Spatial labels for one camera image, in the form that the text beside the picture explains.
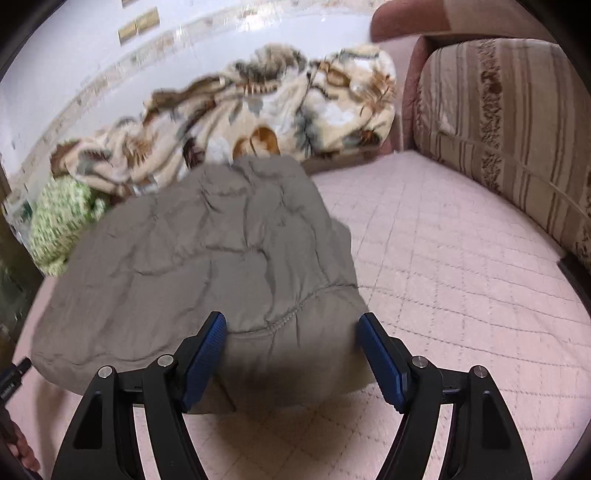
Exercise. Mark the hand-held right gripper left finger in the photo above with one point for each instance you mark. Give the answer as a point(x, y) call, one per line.
point(203, 364)

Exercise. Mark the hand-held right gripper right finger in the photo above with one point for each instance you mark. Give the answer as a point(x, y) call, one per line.
point(383, 364)

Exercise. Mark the olive quilted hooded jacket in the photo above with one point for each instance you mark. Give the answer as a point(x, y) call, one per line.
point(207, 249)

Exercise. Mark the person's left hand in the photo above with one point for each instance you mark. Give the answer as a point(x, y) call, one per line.
point(23, 450)

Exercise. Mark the pink quilted sofa bed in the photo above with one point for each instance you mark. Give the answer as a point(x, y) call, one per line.
point(438, 277)

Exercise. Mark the green patterned pillow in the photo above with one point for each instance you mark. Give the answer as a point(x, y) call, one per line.
point(60, 221)

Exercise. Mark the leaf-print blanket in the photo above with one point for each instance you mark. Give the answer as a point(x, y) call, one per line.
point(258, 101)

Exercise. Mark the striped back cushion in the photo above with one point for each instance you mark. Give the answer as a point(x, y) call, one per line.
point(498, 115)

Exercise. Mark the reddish-brown sofa backrest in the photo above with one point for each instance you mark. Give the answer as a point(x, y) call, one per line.
point(415, 18)

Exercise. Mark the black sofa frame board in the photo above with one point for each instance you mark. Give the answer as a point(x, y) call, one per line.
point(575, 277)

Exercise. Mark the beige wall switch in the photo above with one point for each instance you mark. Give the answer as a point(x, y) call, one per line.
point(147, 23)
point(128, 31)

